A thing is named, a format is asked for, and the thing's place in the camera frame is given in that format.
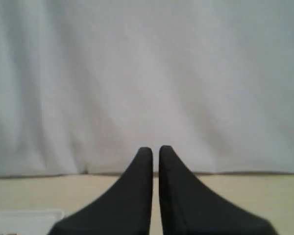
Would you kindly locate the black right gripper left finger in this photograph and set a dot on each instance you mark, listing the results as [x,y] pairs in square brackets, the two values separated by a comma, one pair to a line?
[124,209]

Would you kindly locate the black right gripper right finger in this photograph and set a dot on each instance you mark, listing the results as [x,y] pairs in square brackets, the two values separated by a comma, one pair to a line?
[189,207]

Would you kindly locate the white rectangular plastic tray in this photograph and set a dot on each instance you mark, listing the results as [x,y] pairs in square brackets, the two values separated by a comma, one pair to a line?
[29,222]

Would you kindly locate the white backdrop curtain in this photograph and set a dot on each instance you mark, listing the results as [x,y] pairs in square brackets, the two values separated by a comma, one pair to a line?
[85,83]

